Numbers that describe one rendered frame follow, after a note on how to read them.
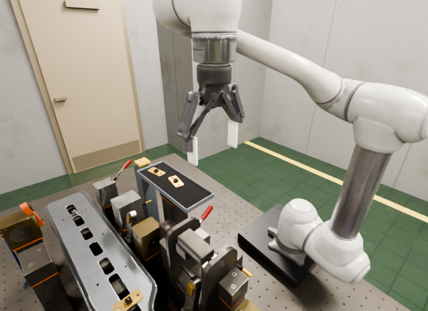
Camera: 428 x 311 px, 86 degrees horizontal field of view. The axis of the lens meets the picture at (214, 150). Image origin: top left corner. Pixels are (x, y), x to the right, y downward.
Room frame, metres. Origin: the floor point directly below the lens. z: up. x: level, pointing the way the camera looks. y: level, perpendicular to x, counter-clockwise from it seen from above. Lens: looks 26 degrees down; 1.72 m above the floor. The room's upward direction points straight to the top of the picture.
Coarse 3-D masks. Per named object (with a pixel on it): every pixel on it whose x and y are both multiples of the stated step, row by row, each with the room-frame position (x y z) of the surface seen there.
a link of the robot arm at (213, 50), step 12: (192, 36) 0.50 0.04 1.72; (204, 36) 0.47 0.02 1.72; (216, 36) 0.47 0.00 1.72; (228, 36) 0.48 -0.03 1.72; (192, 48) 0.50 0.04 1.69; (204, 48) 0.47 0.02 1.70; (216, 48) 0.47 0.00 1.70; (228, 48) 0.48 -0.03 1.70; (204, 60) 0.47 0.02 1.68; (216, 60) 0.47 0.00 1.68; (228, 60) 0.48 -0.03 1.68
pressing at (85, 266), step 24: (48, 216) 0.79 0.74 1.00; (72, 216) 0.79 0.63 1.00; (96, 216) 0.79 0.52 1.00; (72, 240) 0.65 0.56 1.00; (96, 240) 0.65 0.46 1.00; (120, 240) 0.65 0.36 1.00; (72, 264) 0.55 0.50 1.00; (96, 264) 0.54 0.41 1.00; (120, 264) 0.54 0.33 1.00; (96, 288) 0.46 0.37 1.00; (144, 288) 0.46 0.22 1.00
